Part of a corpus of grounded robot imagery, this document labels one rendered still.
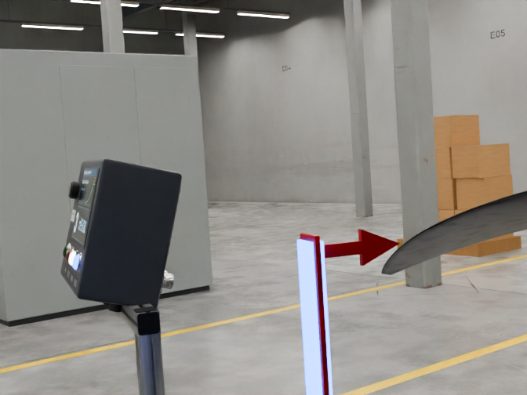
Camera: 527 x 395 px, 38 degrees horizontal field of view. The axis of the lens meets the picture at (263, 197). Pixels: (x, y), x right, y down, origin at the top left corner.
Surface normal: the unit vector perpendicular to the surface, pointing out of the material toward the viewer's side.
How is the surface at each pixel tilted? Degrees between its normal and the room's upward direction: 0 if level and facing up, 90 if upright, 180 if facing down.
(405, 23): 90
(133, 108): 90
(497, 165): 90
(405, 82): 90
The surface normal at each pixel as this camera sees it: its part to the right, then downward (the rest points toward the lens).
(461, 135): 0.64, 0.00
